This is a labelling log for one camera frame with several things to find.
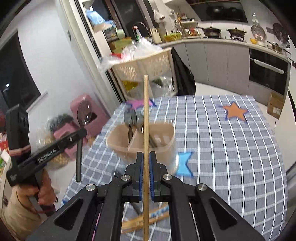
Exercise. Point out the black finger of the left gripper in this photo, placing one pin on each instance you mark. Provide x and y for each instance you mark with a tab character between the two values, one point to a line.
79	160

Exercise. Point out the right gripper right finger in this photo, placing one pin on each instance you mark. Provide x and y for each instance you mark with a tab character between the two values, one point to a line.
155	173

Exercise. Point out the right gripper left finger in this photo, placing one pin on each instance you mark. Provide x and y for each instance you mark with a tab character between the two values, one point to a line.
138	176

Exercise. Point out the plain wooden chopstick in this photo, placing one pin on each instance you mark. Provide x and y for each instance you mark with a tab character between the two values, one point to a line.
146	158

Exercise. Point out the grey translucent plastic spoon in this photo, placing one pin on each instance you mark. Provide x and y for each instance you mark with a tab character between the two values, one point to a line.
84	113

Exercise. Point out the person's left hand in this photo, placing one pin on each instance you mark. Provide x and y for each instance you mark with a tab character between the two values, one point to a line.
46	194

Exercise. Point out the short pink plastic stool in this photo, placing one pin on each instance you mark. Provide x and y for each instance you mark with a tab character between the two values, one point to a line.
73	139

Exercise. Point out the bag of yellow food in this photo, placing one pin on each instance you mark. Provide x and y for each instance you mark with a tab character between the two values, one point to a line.
45	136

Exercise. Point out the beige plastic utensil holder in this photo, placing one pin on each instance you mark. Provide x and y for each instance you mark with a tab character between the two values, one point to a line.
162	133

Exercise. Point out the tall pink plastic stool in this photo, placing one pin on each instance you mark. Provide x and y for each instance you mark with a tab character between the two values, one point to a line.
98	119

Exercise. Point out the grey spoon in holder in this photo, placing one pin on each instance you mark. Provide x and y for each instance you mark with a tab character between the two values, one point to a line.
132	121

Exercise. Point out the wooden chopstick on table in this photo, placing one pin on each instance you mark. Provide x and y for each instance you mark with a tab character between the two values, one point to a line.
138	223

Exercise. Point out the grey checked tablecloth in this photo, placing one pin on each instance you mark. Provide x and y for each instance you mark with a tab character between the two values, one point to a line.
234	151

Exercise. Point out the black hanging bag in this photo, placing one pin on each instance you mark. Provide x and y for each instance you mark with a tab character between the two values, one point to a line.
184	77

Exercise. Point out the beige plastic basket rack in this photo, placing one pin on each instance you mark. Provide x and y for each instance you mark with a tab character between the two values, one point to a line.
160	72

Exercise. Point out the clear plastic bags on rack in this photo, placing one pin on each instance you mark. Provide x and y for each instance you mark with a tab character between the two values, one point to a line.
135	50

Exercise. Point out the cardboard box on floor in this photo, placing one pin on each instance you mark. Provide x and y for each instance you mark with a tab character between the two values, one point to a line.
275	105

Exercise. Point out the green yellow colander basket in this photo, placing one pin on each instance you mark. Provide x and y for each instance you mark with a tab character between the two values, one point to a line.
172	37

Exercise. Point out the black wok on stove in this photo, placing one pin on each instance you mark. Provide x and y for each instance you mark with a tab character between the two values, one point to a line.
211	32

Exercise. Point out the black built-in oven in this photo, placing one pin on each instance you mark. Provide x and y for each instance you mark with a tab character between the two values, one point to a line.
268	70

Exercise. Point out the dark pot on stove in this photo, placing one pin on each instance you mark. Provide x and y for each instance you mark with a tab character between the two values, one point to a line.
236	34

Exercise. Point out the black range hood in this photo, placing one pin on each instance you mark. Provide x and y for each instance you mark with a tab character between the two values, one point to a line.
228	11

